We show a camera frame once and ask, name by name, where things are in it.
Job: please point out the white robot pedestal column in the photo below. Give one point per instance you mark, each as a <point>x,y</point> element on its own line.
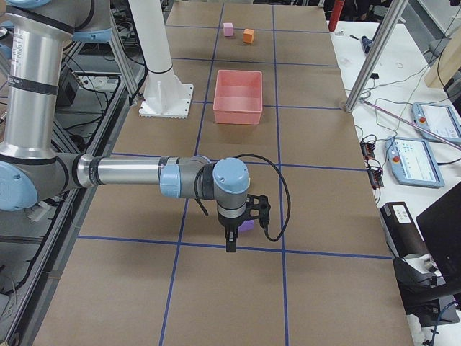
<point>164,95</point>

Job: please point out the red cylinder bottle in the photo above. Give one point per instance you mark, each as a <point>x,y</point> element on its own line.
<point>335,15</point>

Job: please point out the black monitor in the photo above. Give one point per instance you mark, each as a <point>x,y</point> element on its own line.
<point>439,225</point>

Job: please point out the folded blue umbrella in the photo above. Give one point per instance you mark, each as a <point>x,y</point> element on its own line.
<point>366,44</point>

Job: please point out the black box with label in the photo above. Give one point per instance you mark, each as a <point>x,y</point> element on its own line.
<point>401,232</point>

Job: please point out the metal grabber stick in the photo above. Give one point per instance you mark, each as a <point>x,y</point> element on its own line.
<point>426,134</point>

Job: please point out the small electronics board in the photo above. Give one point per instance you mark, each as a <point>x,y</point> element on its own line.
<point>373,166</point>

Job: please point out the purple foam block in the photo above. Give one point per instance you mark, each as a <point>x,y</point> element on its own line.
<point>246,226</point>

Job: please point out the near teach pendant tablet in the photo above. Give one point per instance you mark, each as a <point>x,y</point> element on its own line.
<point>412,162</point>

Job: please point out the pink plastic bin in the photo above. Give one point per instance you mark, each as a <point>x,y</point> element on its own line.
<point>238,98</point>

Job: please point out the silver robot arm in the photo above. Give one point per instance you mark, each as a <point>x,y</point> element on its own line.
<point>31,171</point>

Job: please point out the orange foam block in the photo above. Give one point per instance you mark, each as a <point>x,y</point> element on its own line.
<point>248,36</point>

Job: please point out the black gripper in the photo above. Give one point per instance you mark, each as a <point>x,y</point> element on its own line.
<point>230,223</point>

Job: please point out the pink foam block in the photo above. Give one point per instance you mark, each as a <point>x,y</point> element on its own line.
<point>228,29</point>

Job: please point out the far teach pendant tablet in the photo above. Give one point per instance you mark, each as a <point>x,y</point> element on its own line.
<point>442,120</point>

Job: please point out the teach pendant tablet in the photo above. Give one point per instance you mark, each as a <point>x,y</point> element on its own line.
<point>442,120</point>
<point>412,162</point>

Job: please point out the aluminium frame post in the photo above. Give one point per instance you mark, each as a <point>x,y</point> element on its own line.
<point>382,36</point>

